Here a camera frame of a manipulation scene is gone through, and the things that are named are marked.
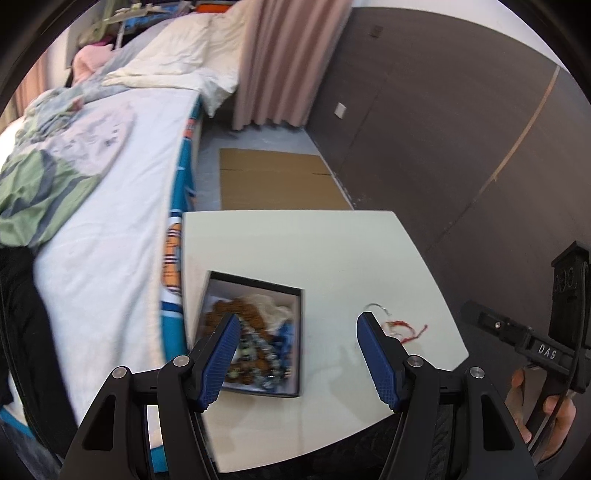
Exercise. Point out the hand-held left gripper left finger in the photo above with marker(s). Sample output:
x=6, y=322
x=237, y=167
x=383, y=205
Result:
x=221, y=355

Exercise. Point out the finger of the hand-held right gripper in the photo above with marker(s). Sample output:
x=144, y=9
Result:
x=494, y=323

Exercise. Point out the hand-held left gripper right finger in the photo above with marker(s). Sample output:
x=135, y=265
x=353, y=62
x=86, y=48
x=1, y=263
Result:
x=376, y=355

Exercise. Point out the black cardboard box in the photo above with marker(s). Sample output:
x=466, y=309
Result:
x=221, y=288

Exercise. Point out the small white cloth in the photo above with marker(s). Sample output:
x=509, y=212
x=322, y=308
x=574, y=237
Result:
x=277, y=309

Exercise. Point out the person's right hand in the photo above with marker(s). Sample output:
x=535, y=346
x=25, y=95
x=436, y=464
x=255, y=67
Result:
x=561, y=420

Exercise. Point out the thin silver hoop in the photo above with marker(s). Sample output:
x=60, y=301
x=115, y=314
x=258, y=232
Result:
x=375, y=305

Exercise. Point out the white side table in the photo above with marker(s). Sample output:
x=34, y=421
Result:
x=300, y=244

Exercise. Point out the white bed cover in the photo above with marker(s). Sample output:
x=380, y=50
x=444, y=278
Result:
x=115, y=230

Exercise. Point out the flat cardboard sheet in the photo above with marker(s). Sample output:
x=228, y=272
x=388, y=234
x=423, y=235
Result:
x=277, y=184

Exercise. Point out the black garment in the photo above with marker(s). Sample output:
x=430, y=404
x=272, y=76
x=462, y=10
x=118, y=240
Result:
x=27, y=346

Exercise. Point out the green patterned clothing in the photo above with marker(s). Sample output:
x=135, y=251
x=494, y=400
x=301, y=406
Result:
x=37, y=184

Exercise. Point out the wide pink curtain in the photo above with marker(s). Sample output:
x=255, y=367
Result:
x=286, y=60

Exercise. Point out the white duvet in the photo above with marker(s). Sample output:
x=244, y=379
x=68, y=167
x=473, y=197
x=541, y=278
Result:
x=184, y=46

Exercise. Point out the pink plush toy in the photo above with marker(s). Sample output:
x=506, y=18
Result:
x=90, y=60

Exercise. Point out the narrow pink curtain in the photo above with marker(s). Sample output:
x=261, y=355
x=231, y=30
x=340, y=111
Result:
x=30, y=92

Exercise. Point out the white folding stand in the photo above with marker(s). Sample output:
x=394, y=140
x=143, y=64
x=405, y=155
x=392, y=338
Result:
x=121, y=34

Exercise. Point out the orange box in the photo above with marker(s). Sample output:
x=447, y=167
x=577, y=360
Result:
x=213, y=4

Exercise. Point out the white wall socket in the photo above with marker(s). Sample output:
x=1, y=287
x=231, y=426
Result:
x=340, y=110

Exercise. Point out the dark wall switch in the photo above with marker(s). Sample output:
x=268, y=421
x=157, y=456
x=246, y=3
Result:
x=376, y=31

